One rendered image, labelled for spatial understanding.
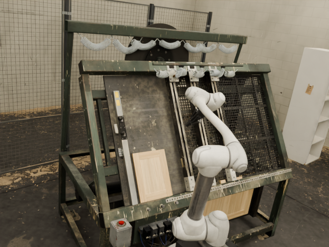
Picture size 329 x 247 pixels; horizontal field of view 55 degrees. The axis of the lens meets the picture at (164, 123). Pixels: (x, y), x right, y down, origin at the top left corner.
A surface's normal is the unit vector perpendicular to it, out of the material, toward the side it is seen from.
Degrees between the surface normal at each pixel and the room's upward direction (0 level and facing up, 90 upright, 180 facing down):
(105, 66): 57
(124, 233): 90
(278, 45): 90
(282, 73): 90
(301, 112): 90
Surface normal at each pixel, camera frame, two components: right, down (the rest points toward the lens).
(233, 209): 0.52, 0.35
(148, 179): 0.50, -0.22
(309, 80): -0.75, 0.14
